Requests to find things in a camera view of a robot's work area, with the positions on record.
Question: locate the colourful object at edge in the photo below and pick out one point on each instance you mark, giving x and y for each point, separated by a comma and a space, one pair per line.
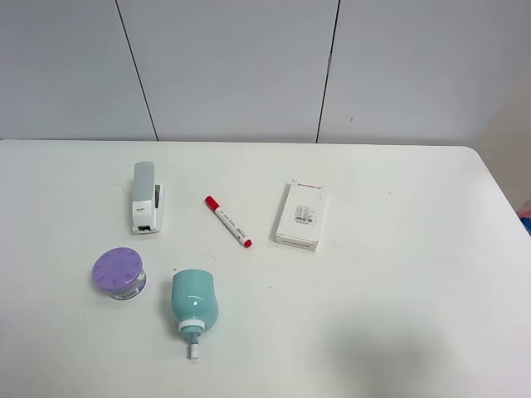
524, 214

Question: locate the purple lidded jar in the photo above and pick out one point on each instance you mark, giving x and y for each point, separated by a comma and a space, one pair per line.
119, 273

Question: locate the white cardboard box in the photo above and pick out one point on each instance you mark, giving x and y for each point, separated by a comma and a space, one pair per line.
302, 216

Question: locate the red white marker pen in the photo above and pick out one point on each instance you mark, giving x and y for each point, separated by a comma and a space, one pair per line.
238, 233

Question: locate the white grey stapler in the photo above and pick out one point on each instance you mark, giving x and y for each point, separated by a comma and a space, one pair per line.
147, 200

